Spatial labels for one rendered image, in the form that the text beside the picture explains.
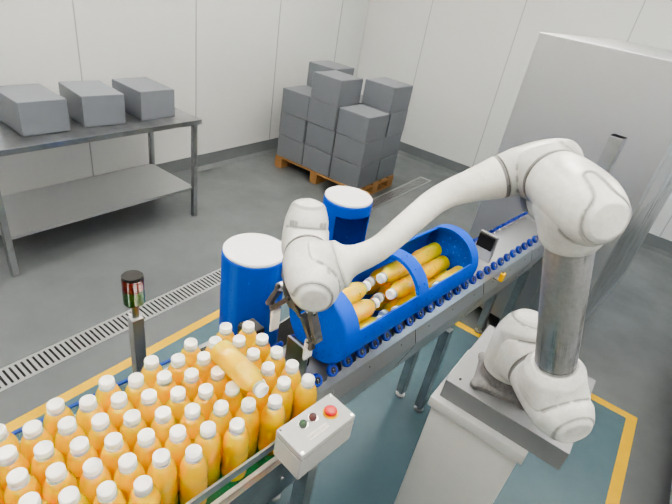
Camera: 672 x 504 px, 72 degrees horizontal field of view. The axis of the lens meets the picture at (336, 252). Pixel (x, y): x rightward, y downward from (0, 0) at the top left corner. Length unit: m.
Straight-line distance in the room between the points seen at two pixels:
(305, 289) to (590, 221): 0.53
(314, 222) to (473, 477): 1.08
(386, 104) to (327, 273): 4.37
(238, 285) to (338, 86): 3.33
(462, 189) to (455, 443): 0.92
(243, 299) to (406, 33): 5.41
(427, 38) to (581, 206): 5.93
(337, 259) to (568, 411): 0.72
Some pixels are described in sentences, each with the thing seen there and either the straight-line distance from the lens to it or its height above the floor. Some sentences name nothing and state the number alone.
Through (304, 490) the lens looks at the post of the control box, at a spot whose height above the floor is 0.83.
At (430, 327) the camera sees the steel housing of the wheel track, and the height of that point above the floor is 0.87.
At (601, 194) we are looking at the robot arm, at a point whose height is 1.86.
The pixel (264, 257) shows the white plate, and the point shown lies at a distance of 2.01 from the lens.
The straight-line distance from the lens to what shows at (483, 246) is 2.57.
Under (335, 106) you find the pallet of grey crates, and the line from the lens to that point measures 5.06.
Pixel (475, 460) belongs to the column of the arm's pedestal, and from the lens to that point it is 1.71.
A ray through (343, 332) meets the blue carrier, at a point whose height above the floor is 1.15.
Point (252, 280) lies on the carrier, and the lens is 1.99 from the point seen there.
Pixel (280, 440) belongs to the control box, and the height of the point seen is 1.08.
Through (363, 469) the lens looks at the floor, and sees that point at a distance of 2.61.
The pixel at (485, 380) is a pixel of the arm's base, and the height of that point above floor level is 1.10.
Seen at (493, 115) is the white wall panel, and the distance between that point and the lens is 6.46.
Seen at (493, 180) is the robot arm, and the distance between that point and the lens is 1.10.
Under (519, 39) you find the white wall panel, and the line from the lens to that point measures 6.34.
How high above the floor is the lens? 2.12
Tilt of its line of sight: 31 degrees down
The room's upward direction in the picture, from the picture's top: 10 degrees clockwise
